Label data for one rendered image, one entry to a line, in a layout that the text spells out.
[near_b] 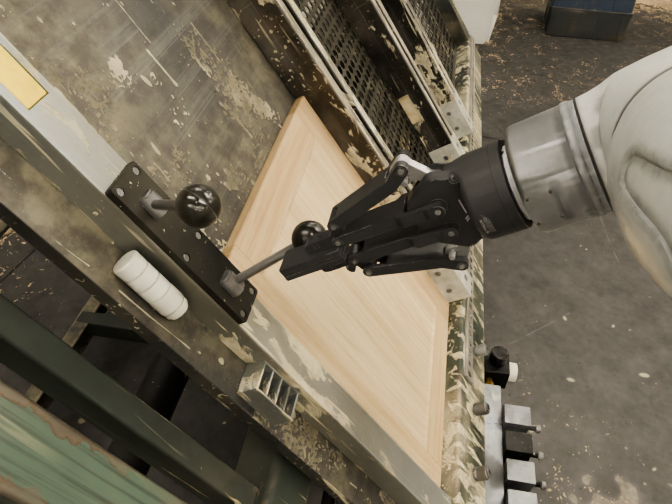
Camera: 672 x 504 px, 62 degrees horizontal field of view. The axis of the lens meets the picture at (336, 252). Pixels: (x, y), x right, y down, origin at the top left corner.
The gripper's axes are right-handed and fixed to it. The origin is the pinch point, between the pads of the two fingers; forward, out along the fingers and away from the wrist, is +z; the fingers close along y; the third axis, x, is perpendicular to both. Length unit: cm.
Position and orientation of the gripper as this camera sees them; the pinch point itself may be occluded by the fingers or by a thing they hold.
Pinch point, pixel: (314, 256)
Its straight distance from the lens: 54.9
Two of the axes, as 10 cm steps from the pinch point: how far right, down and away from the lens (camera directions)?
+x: 1.8, -6.8, 7.1
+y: 5.4, 6.8, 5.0
